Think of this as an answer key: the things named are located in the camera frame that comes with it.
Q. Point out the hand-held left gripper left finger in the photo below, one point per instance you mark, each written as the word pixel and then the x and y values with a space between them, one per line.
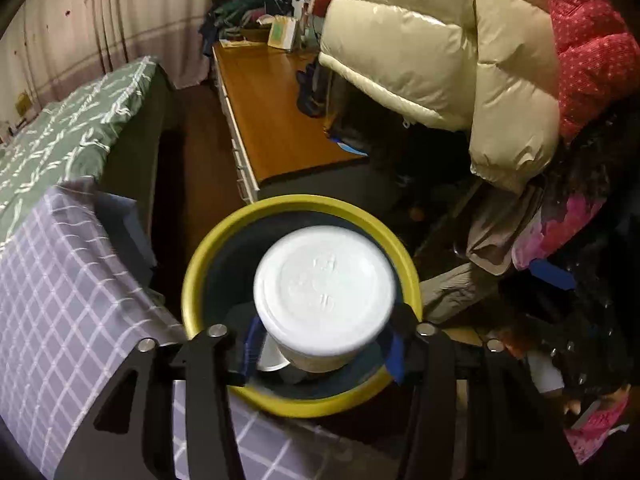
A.
pixel 252 345

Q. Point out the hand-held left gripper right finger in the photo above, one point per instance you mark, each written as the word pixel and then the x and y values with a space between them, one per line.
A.
pixel 397 360

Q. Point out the white paper cup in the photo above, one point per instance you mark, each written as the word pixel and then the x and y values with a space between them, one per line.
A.
pixel 272 357

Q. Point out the yellow-rimmed dark trash bin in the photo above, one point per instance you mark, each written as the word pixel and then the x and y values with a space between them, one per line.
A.
pixel 300 205

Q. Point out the beige garment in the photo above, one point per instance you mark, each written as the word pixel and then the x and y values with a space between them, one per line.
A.
pixel 495 240

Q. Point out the blue box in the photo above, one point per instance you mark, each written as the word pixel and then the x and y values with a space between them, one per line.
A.
pixel 125 230

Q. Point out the blue tag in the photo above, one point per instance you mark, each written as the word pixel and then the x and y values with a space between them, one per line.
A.
pixel 550 274

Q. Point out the purple checked tablecloth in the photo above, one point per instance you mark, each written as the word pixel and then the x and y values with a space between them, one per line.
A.
pixel 75 285

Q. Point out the black sequined garment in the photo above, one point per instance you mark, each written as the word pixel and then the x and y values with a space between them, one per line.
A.
pixel 600 310

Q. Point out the pink floral cloth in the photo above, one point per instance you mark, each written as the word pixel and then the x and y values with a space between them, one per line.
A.
pixel 565 230

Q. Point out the pink patterned cloth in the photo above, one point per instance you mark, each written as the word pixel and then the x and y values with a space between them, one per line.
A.
pixel 600 425

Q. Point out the light blue face mask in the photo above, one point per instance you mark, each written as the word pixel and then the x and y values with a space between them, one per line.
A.
pixel 352 149

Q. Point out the wooden desk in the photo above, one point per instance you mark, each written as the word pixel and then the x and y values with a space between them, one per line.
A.
pixel 270 120

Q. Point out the dark blue cloth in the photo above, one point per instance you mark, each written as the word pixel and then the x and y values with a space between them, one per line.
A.
pixel 307 95

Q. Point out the green patterned duvet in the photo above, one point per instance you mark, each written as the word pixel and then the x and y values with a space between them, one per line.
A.
pixel 65 130

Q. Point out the yellow paper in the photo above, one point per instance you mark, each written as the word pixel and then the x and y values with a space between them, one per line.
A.
pixel 235 44

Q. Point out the cream puffer jacket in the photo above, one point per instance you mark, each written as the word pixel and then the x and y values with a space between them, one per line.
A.
pixel 425 50

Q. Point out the green and white box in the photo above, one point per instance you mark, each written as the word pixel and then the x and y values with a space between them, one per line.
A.
pixel 282 32

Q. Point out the pile of dark clothes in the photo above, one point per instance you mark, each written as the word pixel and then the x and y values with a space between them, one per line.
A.
pixel 240 10

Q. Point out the striped beige curtain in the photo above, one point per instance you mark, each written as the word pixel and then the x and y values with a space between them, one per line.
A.
pixel 150 10

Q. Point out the red dotted quilted jacket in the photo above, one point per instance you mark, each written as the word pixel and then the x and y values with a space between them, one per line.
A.
pixel 590 50

